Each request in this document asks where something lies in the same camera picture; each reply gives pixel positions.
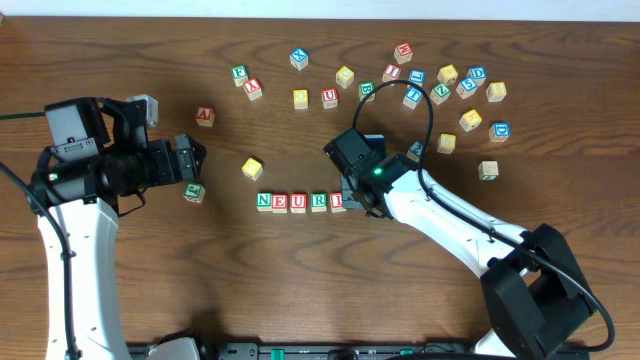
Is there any blue d block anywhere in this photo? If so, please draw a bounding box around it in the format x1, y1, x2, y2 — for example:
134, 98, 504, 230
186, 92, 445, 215
466, 66, 487, 86
489, 122, 511, 142

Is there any yellow O wooden block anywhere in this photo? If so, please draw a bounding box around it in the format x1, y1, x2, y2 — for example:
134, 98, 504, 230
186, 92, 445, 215
293, 89, 309, 110

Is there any yellow 2 wooden block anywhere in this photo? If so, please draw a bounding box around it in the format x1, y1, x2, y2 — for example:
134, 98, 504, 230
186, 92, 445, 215
241, 158, 264, 181

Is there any blue D block far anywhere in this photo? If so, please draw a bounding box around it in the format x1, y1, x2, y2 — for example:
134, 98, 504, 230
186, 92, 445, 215
466, 66, 487, 86

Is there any red i block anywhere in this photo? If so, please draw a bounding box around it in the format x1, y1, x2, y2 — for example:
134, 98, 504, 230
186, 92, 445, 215
329, 192, 345, 213
382, 64, 401, 82

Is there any blue T wooden block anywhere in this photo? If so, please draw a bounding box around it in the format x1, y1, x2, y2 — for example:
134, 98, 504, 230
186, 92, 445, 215
403, 87, 423, 110

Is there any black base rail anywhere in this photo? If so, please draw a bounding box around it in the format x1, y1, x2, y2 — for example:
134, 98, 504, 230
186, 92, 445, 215
127, 341, 591, 360

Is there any blue L wooden block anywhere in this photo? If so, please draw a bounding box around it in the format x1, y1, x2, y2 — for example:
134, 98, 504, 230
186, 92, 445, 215
408, 69, 426, 86

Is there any green F wooden block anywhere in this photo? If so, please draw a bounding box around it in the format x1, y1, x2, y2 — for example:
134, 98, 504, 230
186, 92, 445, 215
231, 64, 249, 87

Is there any green N wooden block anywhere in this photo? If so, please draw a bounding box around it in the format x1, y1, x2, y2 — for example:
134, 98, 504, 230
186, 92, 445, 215
256, 192, 273, 212

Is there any blue 2 wooden block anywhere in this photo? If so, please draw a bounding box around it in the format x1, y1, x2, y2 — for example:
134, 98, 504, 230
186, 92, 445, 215
406, 141, 424, 163

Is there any red H wooden block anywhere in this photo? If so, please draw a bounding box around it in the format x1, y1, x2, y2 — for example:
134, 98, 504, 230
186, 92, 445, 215
394, 42, 414, 64

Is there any yellow 8 wooden block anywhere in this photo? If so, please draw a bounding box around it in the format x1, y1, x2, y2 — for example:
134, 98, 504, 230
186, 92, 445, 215
486, 82, 508, 103

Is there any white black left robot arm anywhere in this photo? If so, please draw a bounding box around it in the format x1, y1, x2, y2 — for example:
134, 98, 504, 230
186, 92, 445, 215
28, 95, 206, 359

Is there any red A wooden block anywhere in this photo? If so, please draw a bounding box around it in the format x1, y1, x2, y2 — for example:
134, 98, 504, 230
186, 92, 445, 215
195, 106, 215, 127

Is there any red X wooden block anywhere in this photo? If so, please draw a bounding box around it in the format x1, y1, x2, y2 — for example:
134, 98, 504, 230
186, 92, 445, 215
242, 78, 263, 101

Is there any green Z wooden block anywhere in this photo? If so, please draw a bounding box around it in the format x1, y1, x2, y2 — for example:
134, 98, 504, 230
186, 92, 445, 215
429, 83, 451, 105

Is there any green R wooden block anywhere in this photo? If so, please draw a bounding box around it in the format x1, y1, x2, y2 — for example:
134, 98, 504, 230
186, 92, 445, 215
310, 192, 328, 212

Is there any blue D block near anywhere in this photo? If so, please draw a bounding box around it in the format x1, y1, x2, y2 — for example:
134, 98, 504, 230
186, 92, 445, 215
489, 122, 511, 142

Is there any blue X wooden block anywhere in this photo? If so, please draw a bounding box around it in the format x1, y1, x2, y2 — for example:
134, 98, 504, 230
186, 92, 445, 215
289, 48, 309, 71

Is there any yellow block with picture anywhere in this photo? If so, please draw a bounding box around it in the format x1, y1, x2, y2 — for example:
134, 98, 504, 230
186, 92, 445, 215
459, 109, 482, 132

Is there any yellow block near Z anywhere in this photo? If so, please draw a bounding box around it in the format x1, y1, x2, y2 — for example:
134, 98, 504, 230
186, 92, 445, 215
437, 64, 458, 86

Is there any yellow S wooden block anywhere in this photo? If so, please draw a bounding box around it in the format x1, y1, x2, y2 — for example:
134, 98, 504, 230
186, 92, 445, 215
437, 133, 456, 154

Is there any yellow block upper middle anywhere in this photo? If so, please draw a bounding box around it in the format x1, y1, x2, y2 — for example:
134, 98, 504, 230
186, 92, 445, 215
336, 65, 355, 89

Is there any green J wooden block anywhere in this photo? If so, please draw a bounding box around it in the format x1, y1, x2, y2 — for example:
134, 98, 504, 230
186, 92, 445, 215
183, 183, 206, 203

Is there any green 7 wooden block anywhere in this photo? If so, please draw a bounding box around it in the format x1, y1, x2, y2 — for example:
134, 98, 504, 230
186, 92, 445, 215
478, 161, 499, 181

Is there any red E wooden block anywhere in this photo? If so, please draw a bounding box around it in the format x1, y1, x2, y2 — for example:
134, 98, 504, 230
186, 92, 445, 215
271, 194, 289, 213

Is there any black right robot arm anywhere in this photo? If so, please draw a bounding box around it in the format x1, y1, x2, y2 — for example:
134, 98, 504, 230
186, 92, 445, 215
324, 129, 596, 359

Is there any green B wooden block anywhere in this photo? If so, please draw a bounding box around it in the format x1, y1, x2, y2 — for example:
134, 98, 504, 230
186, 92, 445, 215
358, 81, 375, 102

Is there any blue 5 wooden block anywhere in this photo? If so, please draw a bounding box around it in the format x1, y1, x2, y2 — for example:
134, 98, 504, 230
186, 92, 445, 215
456, 77, 478, 99

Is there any red u block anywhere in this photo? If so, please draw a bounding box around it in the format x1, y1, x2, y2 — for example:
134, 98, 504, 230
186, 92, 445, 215
289, 193, 307, 213
321, 88, 339, 109

